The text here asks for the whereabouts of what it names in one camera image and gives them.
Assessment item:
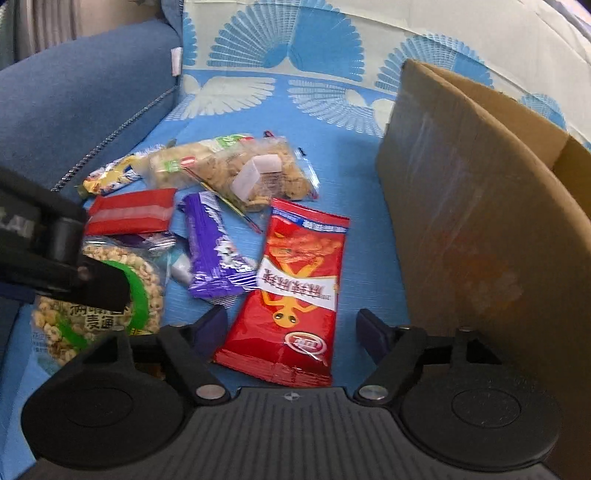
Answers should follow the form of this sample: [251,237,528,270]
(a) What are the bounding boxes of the purple wafer snack pack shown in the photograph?
[180,191,256,300]

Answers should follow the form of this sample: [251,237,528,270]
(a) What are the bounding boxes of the red chips snack bag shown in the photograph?
[213,199,349,388]

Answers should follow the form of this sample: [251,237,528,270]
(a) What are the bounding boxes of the round puffed grain cake pack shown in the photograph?
[31,237,169,374]

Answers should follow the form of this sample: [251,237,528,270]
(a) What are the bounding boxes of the red white striped snack pack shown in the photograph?
[85,188,176,236]

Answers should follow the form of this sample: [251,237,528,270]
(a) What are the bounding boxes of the yellow blue snack bar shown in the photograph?
[77,144,163,199]

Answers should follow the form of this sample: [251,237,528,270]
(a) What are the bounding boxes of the green label white puffs pack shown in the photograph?
[135,134,252,190]

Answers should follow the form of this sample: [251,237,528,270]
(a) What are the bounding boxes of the brown cardboard box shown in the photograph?
[377,60,590,479]

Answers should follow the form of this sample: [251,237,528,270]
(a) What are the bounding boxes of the clear bag brown biscuits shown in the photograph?
[189,137,320,213]

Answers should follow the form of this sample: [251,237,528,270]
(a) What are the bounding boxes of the grey ribbed curtain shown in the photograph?
[1,1,78,69]

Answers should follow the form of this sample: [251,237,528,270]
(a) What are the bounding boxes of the blue white fan pattern cloth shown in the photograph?
[21,1,590,479]

